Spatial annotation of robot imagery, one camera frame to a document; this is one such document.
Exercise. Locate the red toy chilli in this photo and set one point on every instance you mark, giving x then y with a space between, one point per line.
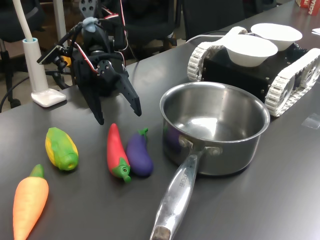
115 147

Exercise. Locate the pale grey putty lump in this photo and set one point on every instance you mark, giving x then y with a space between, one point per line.
90 23

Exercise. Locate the black and yellow clamp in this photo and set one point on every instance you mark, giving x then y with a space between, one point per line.
67 61

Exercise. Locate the white pole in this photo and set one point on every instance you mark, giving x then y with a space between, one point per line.
60 17

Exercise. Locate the yellow green toy corn cob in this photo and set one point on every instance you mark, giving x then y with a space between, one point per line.
61 150

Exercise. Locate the purple toy aubergine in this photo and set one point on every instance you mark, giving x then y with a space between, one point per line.
138 155

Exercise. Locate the tracked vehicle with white tracks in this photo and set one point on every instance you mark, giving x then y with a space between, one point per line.
235 75

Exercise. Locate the orange toy carrot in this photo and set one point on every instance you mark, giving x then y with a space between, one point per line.
28 200

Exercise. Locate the white bowl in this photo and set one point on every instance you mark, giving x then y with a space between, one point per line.
277 33
250 50

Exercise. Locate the clear tape patch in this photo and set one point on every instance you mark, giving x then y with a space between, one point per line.
311 121

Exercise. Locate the white paper sheet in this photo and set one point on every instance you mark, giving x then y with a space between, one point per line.
317 31

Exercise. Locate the red printed box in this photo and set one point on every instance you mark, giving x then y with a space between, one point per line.
308 6

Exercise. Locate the small gripper camera board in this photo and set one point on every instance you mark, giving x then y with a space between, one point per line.
50 55

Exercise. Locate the white post with flat foot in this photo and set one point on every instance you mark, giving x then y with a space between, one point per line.
33 75

